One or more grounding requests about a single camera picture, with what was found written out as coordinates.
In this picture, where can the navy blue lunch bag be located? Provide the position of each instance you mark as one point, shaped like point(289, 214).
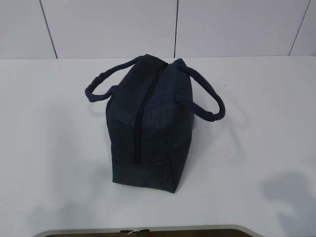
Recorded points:
point(150, 111)

